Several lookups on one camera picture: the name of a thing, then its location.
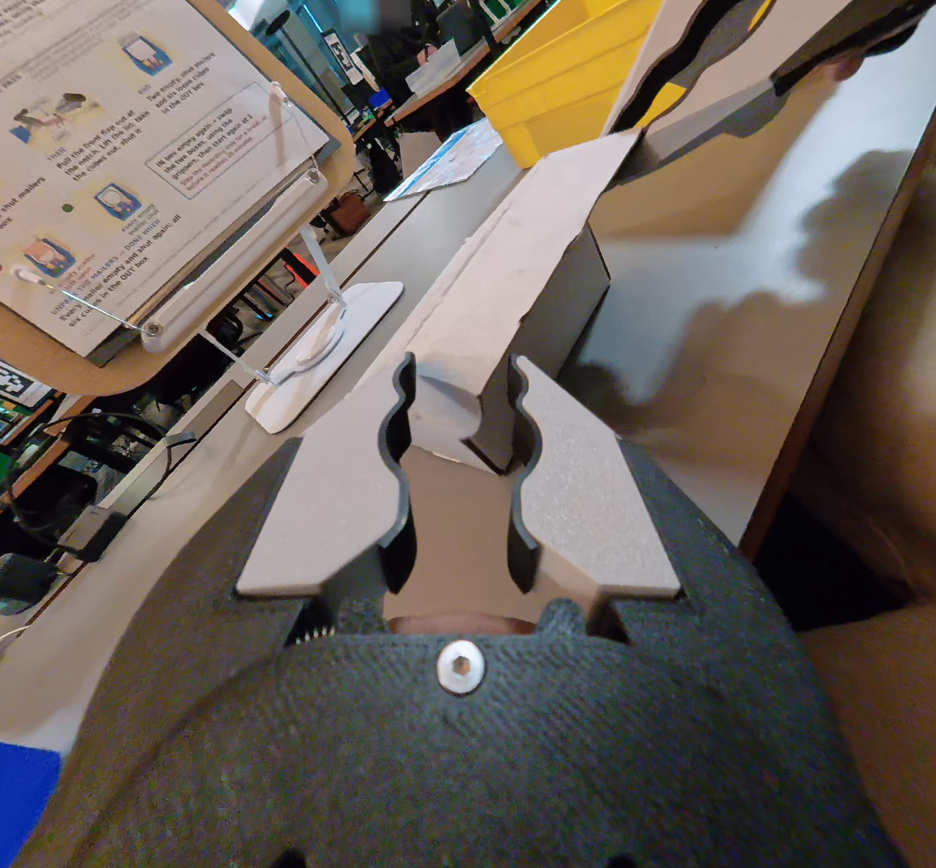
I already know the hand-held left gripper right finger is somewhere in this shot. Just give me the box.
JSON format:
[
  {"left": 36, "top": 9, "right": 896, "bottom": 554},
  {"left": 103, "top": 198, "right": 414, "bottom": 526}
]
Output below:
[{"left": 507, "top": 355, "right": 683, "bottom": 607}]

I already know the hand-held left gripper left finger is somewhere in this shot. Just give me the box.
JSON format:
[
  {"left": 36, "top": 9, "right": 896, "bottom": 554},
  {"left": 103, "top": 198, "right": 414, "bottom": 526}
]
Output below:
[{"left": 234, "top": 355, "right": 419, "bottom": 600}]

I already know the yellow plastic bin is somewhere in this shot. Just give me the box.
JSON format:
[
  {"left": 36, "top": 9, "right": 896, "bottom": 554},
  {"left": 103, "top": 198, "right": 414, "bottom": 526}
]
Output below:
[{"left": 467, "top": 0, "right": 778, "bottom": 170}]

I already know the white cardboard mailer box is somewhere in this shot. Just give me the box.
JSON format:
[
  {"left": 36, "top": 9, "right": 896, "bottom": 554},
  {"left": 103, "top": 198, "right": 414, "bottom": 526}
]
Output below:
[{"left": 351, "top": 128, "right": 646, "bottom": 475}]

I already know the grey desk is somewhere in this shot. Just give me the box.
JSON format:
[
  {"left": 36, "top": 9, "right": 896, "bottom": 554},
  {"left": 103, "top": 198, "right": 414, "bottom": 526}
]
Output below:
[{"left": 0, "top": 41, "right": 936, "bottom": 752}]

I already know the black power adapter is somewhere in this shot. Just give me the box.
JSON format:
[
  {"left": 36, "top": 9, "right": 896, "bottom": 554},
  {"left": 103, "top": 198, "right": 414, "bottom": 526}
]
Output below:
[{"left": 58, "top": 506, "right": 127, "bottom": 563}]

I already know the brown bag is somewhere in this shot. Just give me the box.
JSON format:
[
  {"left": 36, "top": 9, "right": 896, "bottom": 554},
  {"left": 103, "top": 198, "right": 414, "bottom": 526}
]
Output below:
[{"left": 325, "top": 191, "right": 371, "bottom": 237}]

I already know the blue and white paper sheet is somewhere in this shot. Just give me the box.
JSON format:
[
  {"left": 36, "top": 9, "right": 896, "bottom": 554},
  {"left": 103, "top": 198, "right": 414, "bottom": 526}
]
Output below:
[{"left": 384, "top": 118, "right": 506, "bottom": 202}]

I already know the black and white marker tag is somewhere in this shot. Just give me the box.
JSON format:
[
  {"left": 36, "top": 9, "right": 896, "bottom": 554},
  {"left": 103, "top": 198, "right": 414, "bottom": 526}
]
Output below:
[{"left": 0, "top": 359, "right": 46, "bottom": 415}]

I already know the wooden backing board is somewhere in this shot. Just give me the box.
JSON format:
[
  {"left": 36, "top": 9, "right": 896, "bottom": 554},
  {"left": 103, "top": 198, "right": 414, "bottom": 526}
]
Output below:
[{"left": 0, "top": 0, "right": 358, "bottom": 398}]

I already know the printed instruction sheet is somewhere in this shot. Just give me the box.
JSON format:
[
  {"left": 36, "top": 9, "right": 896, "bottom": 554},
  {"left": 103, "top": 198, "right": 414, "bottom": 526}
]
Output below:
[{"left": 0, "top": 0, "right": 330, "bottom": 358}]

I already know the blue plastic bin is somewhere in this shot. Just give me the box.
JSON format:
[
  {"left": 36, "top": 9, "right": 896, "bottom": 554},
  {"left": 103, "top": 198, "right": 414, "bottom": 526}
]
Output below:
[{"left": 0, "top": 740, "right": 64, "bottom": 868}]

